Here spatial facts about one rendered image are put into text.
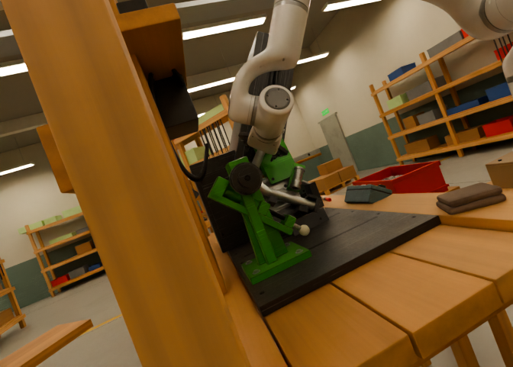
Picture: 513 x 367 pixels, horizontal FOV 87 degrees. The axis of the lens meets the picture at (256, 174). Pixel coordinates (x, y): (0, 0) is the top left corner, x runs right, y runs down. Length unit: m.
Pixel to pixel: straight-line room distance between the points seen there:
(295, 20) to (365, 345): 0.66
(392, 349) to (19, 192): 10.83
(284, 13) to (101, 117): 0.55
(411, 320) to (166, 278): 0.30
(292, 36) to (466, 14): 0.46
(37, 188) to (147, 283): 10.50
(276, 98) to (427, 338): 0.51
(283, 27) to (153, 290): 0.63
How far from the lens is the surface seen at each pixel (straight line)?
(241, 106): 0.68
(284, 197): 0.89
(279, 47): 0.72
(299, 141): 11.27
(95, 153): 0.30
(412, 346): 0.43
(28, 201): 10.84
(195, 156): 4.21
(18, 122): 8.96
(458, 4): 0.93
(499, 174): 0.95
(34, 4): 0.38
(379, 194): 0.95
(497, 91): 6.10
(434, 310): 0.44
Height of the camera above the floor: 1.12
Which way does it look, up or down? level
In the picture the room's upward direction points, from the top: 21 degrees counter-clockwise
